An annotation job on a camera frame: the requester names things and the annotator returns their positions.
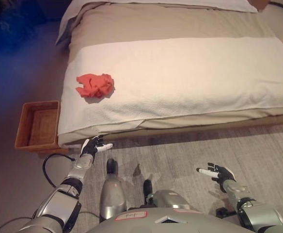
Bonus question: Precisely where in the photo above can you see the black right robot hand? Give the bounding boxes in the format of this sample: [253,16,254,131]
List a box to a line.
[196,163,238,194]

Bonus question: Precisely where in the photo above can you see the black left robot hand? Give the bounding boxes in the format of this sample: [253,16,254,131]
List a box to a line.
[79,135,113,160]

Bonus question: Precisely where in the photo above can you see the red cloth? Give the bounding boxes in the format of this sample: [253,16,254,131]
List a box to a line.
[75,73,115,99]

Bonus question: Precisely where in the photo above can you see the brown wicker basket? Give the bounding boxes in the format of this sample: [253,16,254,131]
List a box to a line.
[14,100,69,154]

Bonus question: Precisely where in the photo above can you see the bed with beige bedding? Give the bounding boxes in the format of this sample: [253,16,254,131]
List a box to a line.
[58,2,283,149]

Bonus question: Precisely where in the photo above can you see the pale grey bed sheet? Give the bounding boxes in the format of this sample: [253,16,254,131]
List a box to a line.
[55,0,258,46]

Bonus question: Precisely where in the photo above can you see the grey patterned rug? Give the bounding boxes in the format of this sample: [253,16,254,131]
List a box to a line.
[66,121,283,233]

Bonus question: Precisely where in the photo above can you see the silver left robot leg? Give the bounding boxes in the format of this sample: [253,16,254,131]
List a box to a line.
[99,158,128,223]

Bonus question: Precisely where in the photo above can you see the silver robot leg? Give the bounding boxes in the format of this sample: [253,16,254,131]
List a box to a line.
[143,179,193,216]
[99,158,128,223]

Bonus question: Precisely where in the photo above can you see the silver right robot leg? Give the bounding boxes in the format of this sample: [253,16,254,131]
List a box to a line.
[143,179,193,216]

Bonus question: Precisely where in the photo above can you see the grey robot torso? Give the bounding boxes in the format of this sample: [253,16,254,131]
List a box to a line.
[85,206,239,233]

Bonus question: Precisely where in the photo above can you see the white terry blanket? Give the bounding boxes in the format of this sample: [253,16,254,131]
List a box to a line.
[58,36,283,136]

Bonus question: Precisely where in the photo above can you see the thick black wrist cable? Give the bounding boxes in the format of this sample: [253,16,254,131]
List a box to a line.
[42,153,76,189]

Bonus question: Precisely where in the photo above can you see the brown low bed frame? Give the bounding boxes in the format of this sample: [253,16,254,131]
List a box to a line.
[68,113,283,146]

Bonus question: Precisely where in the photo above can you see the thin black floor cable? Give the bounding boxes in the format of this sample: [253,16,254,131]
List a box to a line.
[79,210,101,216]

